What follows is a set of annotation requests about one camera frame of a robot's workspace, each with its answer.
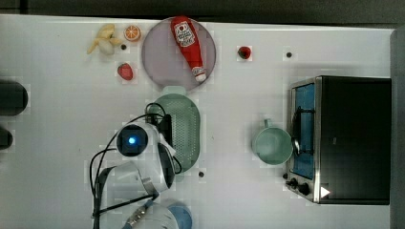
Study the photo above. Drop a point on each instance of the black cylinder object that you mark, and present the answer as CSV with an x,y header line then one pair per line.
x,y
6,139

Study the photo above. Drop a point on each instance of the mint green plastic mug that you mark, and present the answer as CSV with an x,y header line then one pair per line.
x,y
272,145

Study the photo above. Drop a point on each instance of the lilac round plate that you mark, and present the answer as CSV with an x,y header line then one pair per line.
x,y
163,61

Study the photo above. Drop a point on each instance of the toy peeled banana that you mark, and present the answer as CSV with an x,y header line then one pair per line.
x,y
105,40

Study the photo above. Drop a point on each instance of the black toaster oven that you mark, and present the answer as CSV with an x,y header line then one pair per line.
x,y
341,131

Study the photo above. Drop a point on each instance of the mint green plastic strainer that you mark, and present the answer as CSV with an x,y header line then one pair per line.
x,y
185,123

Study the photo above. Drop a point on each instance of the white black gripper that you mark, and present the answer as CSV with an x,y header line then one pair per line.
x,y
165,128

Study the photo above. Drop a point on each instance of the toy red strawberry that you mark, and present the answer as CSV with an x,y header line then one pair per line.
x,y
125,71

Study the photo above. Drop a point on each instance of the red ketchup bottle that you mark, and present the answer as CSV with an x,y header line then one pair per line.
x,y
188,42

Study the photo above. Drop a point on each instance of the toy orange half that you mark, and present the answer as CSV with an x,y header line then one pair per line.
x,y
132,33

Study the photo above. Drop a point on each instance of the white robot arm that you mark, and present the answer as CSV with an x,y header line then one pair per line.
x,y
148,167

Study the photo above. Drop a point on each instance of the black cylinder container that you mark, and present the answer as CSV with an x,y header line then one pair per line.
x,y
13,98

